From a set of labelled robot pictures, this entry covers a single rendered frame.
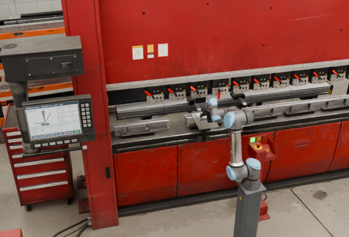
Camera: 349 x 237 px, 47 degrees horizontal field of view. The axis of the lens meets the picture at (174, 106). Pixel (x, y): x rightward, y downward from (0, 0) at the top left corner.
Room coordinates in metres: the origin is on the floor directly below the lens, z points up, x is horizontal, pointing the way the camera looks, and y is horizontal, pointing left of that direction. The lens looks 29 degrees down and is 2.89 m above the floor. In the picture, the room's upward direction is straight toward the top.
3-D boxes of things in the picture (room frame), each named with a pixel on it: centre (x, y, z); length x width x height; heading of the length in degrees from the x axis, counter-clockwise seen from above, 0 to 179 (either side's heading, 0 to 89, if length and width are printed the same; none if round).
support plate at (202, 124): (3.11, -0.27, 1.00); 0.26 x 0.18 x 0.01; 14
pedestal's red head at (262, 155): (3.02, -0.80, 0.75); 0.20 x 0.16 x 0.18; 108
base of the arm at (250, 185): (2.49, -0.61, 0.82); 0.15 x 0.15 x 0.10
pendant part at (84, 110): (2.43, 0.80, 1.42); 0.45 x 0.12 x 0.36; 105
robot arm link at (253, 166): (2.49, -0.60, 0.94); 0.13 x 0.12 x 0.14; 108
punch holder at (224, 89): (3.29, -0.41, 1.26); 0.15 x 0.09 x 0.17; 104
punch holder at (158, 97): (3.15, 0.18, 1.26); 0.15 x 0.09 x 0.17; 104
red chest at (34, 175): (3.23, 1.30, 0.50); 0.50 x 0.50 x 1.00; 14
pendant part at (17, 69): (2.50, 0.87, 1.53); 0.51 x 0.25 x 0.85; 105
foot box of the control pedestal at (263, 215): (2.99, -0.81, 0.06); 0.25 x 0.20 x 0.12; 18
